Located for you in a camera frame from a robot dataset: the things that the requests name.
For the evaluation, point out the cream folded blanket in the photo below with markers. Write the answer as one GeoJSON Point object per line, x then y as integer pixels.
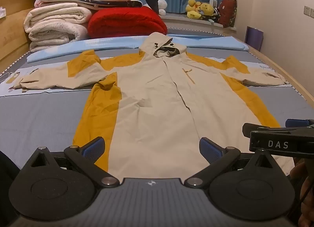
{"type": "Point", "coordinates": [54, 26]}

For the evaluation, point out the beige window sill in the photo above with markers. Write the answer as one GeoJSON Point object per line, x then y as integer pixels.
{"type": "Point", "coordinates": [191, 23]}

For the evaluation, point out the small white box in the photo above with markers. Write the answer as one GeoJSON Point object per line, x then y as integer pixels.
{"type": "Point", "coordinates": [2, 12]}

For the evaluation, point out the light blue blanket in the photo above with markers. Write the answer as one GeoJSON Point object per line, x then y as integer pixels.
{"type": "Point", "coordinates": [61, 50]}

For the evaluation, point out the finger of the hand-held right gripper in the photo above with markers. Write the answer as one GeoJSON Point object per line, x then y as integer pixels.
{"type": "Point", "coordinates": [296, 122]}

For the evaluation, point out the white plush toy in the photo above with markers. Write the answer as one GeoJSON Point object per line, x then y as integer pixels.
{"type": "Point", "coordinates": [162, 5]}

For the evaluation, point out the navy trimmed folded quilt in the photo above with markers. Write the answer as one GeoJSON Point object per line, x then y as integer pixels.
{"type": "Point", "coordinates": [117, 3]}

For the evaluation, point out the yellow round-faced plush toy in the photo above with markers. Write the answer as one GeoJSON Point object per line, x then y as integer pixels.
{"type": "Point", "coordinates": [208, 10]}

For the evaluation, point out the grey and white printed bedsheet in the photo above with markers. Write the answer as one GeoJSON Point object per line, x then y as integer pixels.
{"type": "Point", "coordinates": [44, 116]}

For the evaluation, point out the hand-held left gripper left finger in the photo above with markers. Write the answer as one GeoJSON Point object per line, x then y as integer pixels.
{"type": "Point", "coordinates": [94, 147]}

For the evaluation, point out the beige and yellow hooded jacket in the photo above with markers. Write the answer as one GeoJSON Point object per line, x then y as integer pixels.
{"type": "Point", "coordinates": [152, 99]}

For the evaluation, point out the person's right hand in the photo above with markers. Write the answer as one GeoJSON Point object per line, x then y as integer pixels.
{"type": "Point", "coordinates": [305, 187]}

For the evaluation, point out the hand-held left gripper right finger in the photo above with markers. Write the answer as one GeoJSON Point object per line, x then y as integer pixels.
{"type": "Point", "coordinates": [211, 149]}

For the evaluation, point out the dark red plush cushion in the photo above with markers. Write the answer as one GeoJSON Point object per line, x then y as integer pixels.
{"type": "Point", "coordinates": [228, 12]}

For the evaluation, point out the red folded blanket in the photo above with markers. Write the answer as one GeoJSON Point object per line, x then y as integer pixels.
{"type": "Point", "coordinates": [122, 21]}

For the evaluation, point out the white wall switch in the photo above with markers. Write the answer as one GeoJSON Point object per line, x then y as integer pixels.
{"type": "Point", "coordinates": [307, 10]}
{"type": "Point", "coordinates": [312, 13]}

